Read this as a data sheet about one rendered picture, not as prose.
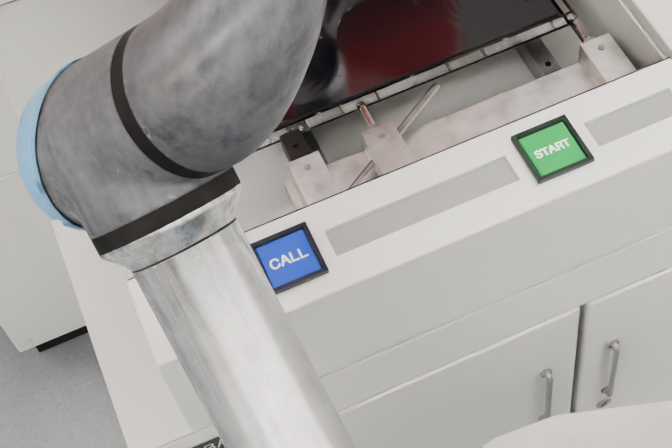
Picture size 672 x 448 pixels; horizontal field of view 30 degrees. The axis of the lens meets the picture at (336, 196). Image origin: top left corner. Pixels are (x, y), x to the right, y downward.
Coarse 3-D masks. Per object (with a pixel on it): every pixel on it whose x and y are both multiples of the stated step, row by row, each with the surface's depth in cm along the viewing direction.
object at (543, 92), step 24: (576, 72) 129; (504, 96) 128; (528, 96) 128; (552, 96) 128; (456, 120) 127; (480, 120) 127; (504, 120) 127; (408, 144) 126; (432, 144) 126; (336, 168) 126; (360, 168) 125; (288, 192) 125
